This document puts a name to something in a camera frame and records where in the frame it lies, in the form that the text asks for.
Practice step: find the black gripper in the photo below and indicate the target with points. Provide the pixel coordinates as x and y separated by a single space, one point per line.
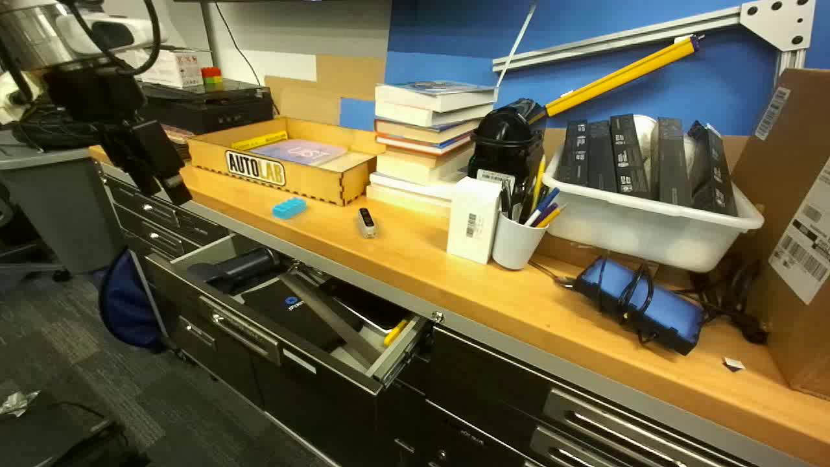
148 156

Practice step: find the blue block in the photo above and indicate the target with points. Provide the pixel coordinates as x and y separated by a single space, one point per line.
289 208

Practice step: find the black drawer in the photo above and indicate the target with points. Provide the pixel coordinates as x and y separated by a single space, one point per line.
295 315

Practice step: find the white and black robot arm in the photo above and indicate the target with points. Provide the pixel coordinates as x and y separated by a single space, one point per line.
75 65

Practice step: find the yellow ruler in tray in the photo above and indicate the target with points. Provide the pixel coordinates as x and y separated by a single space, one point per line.
249 144

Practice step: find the black case with buttons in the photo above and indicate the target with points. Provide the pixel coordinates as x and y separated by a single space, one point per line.
205 110

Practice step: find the wooden Autolab tray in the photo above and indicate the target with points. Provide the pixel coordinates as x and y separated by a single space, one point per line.
334 183

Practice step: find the blue bag under bench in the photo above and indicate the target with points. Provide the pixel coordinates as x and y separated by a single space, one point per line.
126 308

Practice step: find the purple UIST booklet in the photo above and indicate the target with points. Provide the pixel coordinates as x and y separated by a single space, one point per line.
301 152

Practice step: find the stack of books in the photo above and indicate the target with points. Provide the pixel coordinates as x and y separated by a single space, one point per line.
426 139

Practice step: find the black cabinet drawers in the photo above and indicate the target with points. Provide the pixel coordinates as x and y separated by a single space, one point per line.
467 398

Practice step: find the white pen cup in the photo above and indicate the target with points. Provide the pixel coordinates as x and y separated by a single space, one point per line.
515 243

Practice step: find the white plastic bin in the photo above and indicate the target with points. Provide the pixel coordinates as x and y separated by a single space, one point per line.
648 229

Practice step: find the black boxes in bin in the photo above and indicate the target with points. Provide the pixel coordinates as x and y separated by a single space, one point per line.
648 156

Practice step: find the yellow bar tool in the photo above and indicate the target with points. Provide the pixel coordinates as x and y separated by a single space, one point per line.
656 60

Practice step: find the cardboard box with labels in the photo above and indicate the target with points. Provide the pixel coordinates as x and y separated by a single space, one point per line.
783 169

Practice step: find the white wall plate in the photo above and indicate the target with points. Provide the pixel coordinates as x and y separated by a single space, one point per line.
472 219

